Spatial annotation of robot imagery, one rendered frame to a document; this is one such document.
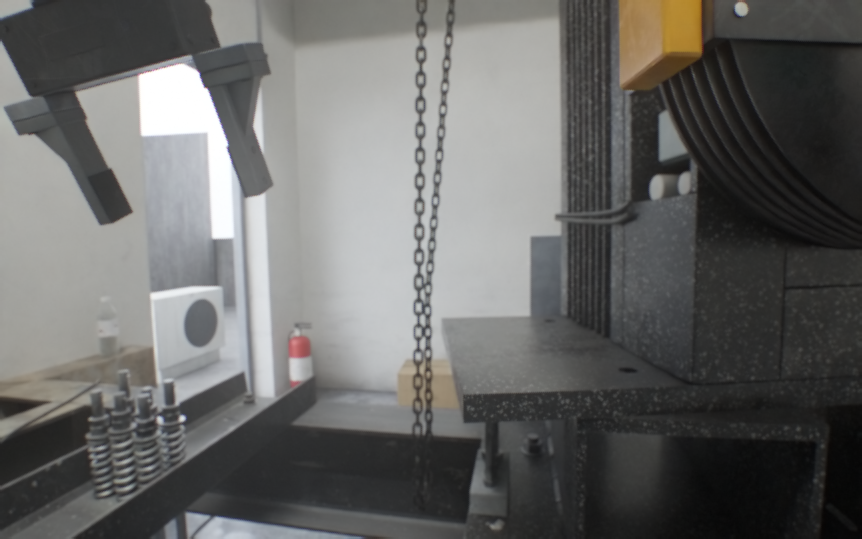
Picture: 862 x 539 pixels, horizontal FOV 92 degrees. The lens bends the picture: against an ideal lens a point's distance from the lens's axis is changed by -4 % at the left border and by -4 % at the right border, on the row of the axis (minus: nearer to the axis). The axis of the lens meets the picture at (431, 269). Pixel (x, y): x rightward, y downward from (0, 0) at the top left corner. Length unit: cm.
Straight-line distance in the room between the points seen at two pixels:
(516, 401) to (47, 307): 166
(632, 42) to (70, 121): 45
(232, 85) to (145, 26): 6
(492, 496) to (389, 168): 256
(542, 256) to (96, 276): 159
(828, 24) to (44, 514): 105
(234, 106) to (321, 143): 288
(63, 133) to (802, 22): 55
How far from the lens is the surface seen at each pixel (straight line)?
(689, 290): 53
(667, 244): 56
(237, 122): 35
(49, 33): 40
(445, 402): 270
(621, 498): 77
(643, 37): 41
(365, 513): 116
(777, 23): 42
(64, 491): 92
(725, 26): 40
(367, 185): 306
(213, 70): 35
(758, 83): 41
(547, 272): 108
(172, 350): 401
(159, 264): 720
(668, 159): 62
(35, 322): 187
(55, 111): 43
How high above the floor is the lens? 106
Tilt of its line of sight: 4 degrees down
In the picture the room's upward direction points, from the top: 1 degrees counter-clockwise
